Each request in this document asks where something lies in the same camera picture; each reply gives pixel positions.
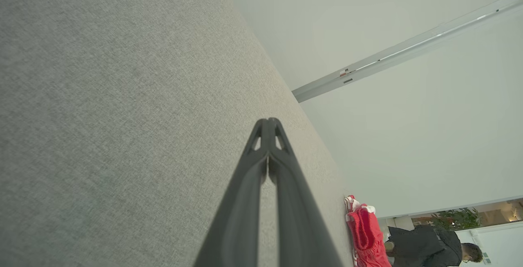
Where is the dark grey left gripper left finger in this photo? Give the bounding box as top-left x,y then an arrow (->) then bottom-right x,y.
194,119 -> 269,267

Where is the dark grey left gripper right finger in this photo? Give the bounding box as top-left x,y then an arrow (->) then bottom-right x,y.
269,118 -> 343,267

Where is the red white-trimmed sports garment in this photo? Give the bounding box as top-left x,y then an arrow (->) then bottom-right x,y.
344,195 -> 393,267

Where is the person in black clothing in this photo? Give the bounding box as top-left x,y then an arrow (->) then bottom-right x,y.
384,225 -> 485,267

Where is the grey fabric sofa seat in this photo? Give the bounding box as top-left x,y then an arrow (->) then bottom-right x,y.
0,0 -> 356,267

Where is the green potted plant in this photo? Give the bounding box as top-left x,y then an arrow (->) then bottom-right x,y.
431,208 -> 483,231

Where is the grey metal partition post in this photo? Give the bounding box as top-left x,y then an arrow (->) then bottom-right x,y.
292,0 -> 523,103

